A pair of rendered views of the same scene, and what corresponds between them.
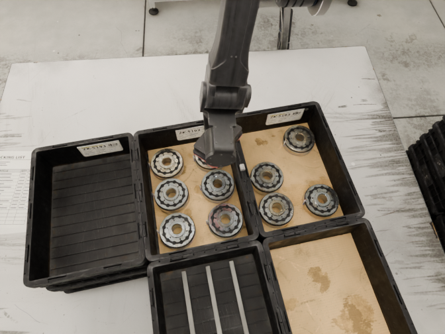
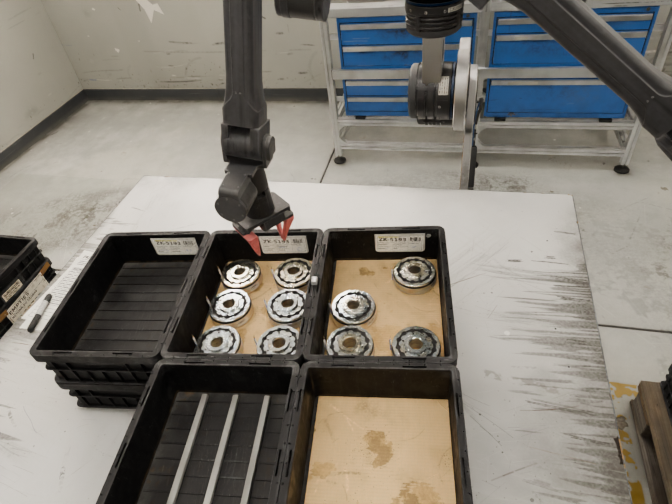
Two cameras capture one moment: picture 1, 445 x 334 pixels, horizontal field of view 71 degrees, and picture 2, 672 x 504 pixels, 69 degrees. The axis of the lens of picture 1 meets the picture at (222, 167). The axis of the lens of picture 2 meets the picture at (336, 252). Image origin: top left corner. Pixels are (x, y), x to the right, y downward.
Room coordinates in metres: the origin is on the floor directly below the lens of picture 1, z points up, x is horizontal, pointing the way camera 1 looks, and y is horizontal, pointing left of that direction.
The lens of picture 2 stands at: (-0.28, -0.42, 1.72)
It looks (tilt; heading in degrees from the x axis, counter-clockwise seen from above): 43 degrees down; 24
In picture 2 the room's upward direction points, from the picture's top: 8 degrees counter-clockwise
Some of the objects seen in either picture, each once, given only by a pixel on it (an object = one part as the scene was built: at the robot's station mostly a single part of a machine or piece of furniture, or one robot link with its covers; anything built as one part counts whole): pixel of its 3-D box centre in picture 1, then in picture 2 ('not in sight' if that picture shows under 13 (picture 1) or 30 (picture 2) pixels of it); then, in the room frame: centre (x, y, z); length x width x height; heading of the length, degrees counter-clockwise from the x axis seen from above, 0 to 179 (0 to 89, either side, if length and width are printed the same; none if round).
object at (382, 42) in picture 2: not in sight; (404, 69); (2.31, 0.16, 0.60); 0.72 x 0.03 x 0.56; 95
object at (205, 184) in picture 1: (218, 184); (288, 304); (0.38, 0.01, 0.86); 0.10 x 0.10 x 0.01
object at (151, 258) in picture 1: (191, 182); (251, 289); (0.36, 0.09, 0.92); 0.40 x 0.30 x 0.02; 13
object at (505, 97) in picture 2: not in sight; (562, 67); (2.38, -0.64, 0.60); 0.72 x 0.03 x 0.56; 95
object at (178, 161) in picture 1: (166, 162); (240, 273); (0.45, 0.18, 0.86); 0.10 x 0.10 x 0.01
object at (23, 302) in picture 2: not in sight; (33, 303); (0.50, 1.24, 0.41); 0.31 x 0.02 x 0.16; 5
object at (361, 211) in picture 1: (291, 163); (381, 288); (0.42, -0.21, 0.92); 0.40 x 0.30 x 0.02; 13
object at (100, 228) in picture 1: (92, 208); (138, 303); (0.29, 0.38, 0.87); 0.40 x 0.30 x 0.11; 13
